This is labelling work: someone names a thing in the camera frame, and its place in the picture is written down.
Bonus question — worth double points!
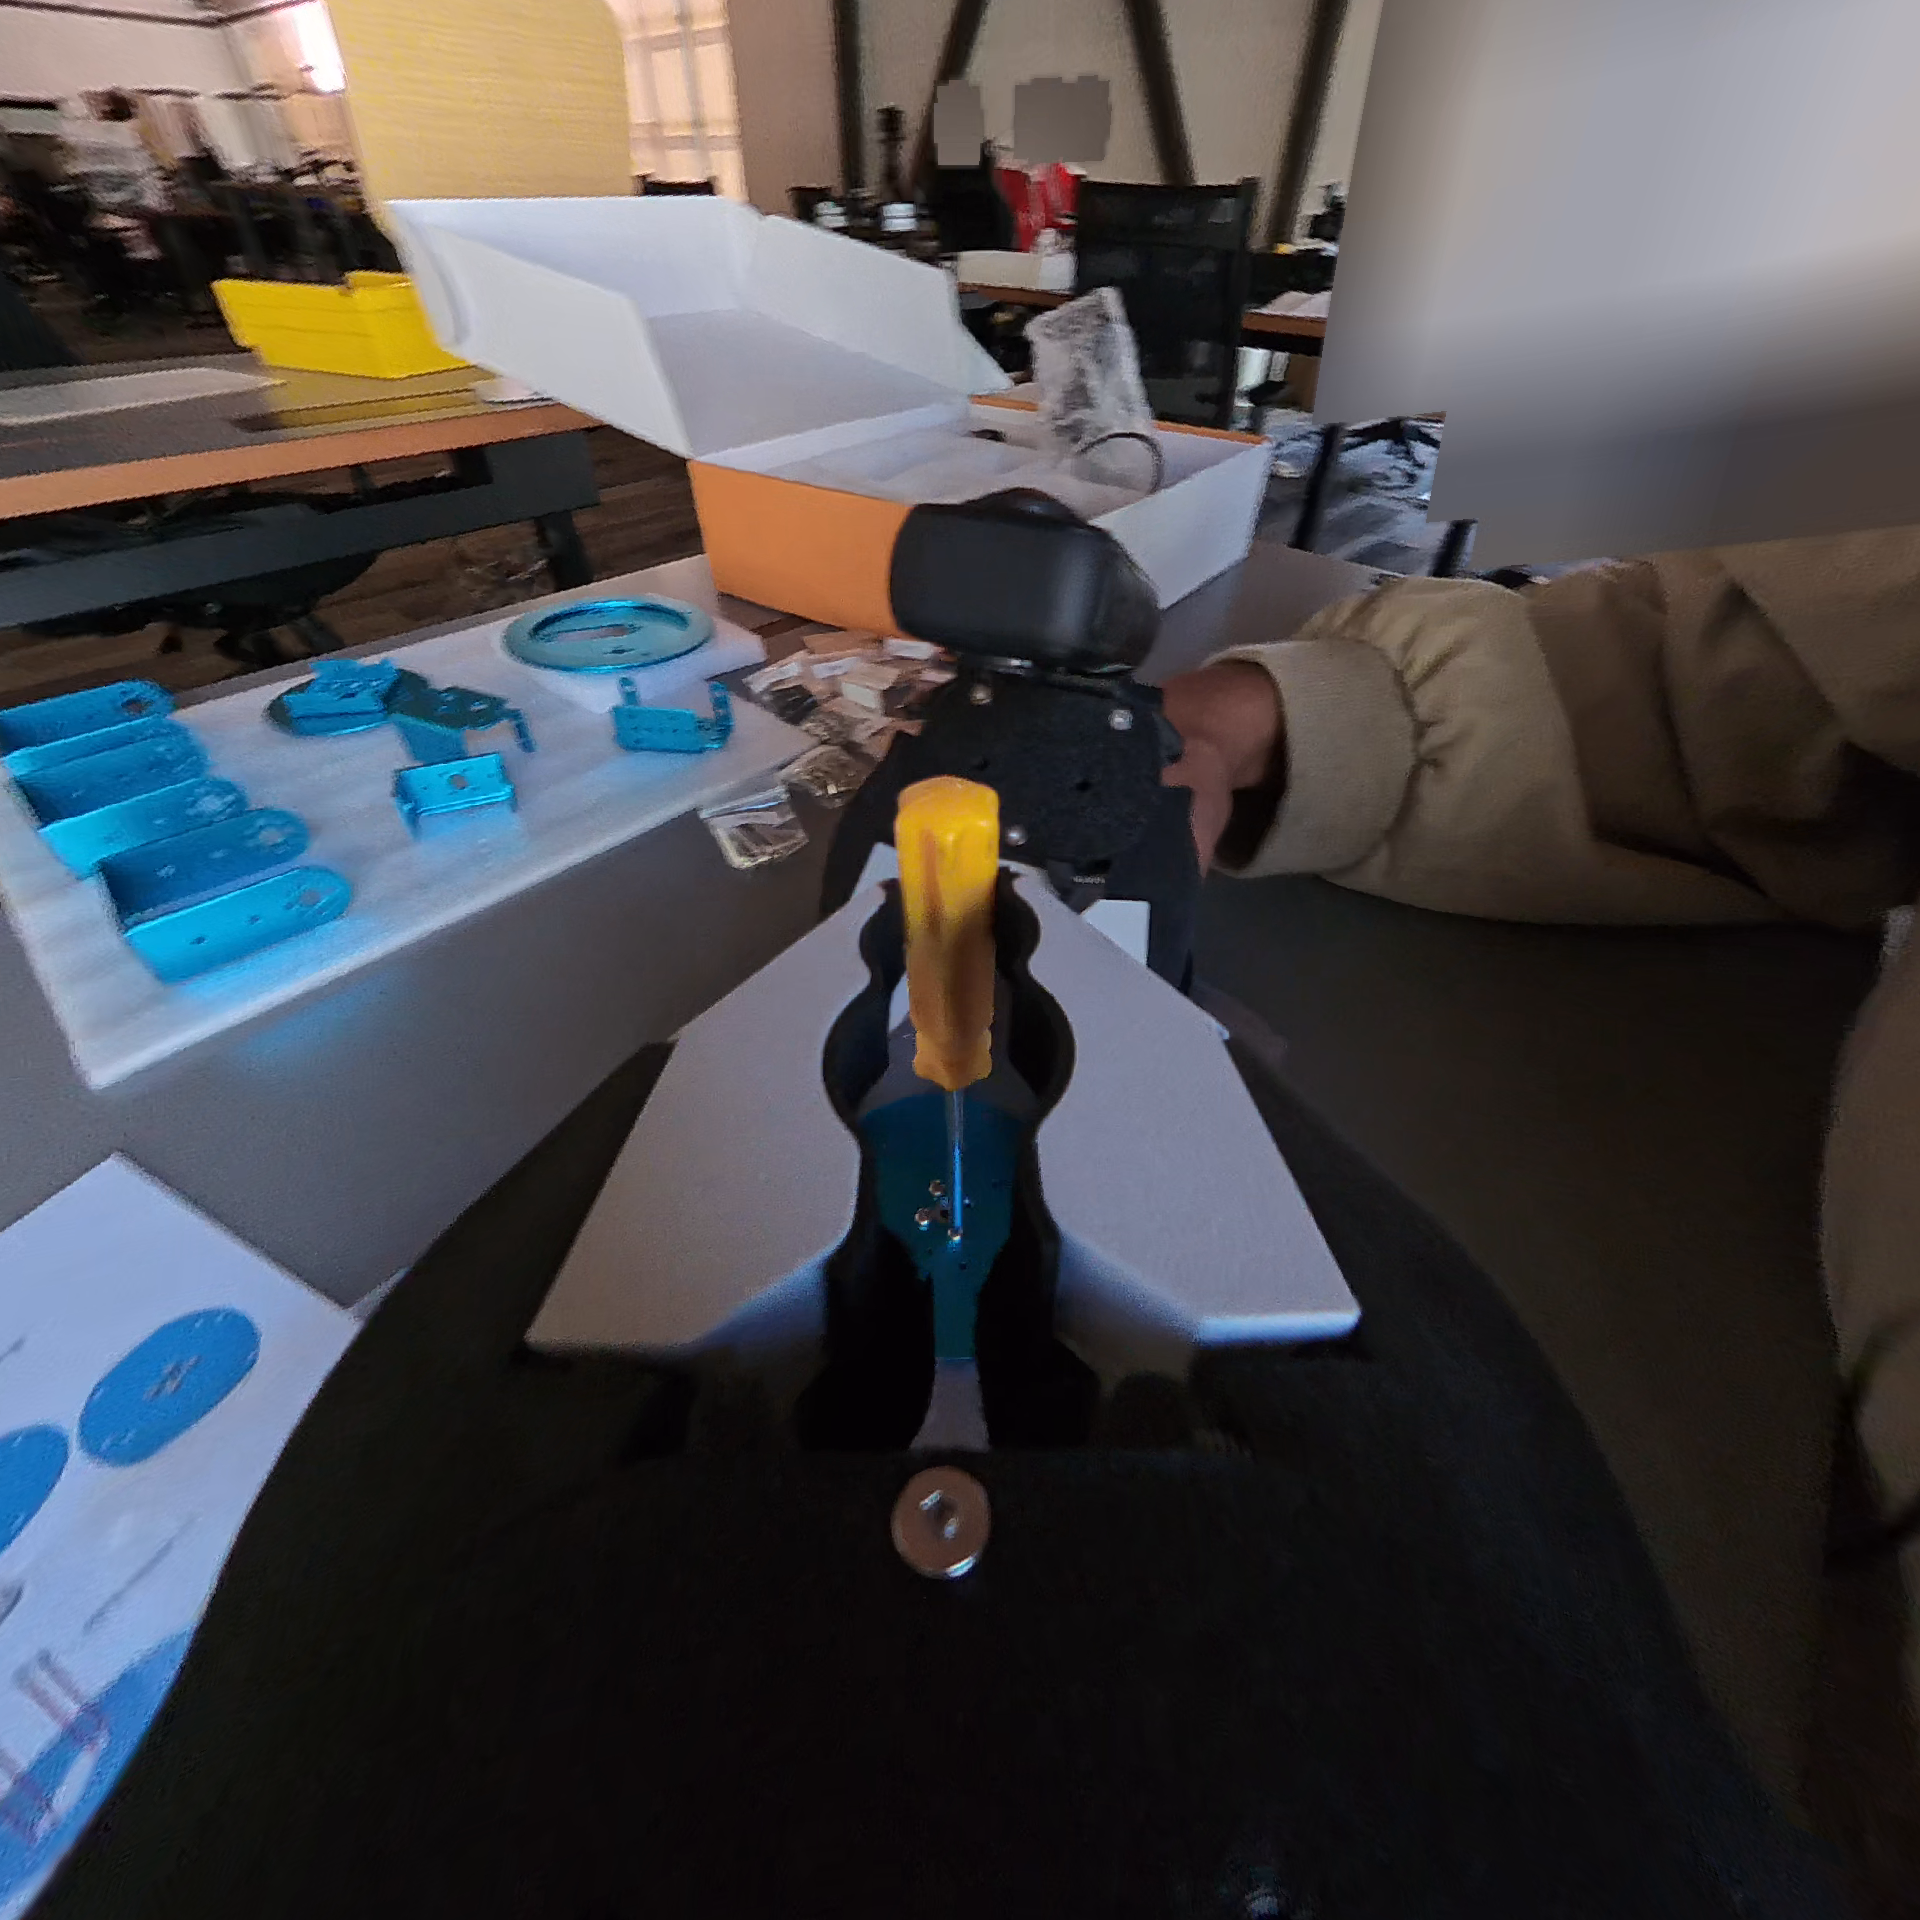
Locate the black mesh office chair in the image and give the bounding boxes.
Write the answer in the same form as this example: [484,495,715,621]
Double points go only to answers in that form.
[1072,178,1263,435]

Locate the white assembly guide sheet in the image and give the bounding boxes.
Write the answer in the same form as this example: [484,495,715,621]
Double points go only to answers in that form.
[0,1153,366,1910]

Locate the person's right forearm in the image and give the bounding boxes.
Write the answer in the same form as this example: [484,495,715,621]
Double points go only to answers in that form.
[1200,525,1920,931]

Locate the blue joined metal brackets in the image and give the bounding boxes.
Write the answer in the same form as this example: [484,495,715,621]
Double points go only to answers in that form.
[270,661,539,760]

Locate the large blue metal ring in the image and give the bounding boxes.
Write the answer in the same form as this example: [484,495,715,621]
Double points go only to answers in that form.
[502,593,717,681]

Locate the plastic wrapped cable bundle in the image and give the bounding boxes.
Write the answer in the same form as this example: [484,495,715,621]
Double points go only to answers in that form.
[1026,283,1176,490]

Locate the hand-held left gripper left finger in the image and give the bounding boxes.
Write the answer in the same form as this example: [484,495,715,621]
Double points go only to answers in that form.
[525,879,932,1446]

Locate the yellow handled screwdriver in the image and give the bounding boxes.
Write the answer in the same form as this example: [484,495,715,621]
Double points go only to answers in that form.
[894,774,1002,1247]

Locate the yellow divider panel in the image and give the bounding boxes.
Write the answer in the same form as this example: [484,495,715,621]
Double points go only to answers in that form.
[327,0,635,203]

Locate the person's right hand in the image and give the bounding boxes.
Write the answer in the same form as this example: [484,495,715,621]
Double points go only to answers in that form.
[1162,661,1290,874]

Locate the white foam sheet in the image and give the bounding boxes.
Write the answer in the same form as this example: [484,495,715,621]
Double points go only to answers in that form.
[0,590,817,1091]

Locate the blue multi-hole metal bracket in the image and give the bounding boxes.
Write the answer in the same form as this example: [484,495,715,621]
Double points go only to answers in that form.
[612,681,738,758]

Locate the pile of small hardware bags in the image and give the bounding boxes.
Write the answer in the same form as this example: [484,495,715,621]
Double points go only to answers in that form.
[703,629,968,871]

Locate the small blue metal bracket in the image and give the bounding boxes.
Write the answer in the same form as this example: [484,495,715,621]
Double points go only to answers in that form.
[393,751,524,836]

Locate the stacked yellow plastic bins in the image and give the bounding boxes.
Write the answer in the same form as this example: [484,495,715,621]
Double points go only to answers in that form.
[208,272,476,379]

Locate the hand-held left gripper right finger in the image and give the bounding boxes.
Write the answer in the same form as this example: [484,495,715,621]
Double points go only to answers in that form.
[980,874,1361,1446]

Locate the grey desk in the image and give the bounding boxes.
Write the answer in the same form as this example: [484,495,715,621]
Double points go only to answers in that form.
[0,538,1920,1920]

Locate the blue round metal disc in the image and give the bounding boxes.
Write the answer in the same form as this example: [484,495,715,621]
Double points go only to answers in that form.
[861,1088,1037,1368]

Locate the orange and white cardboard box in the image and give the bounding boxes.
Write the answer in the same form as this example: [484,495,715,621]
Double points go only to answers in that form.
[383,197,1276,634]

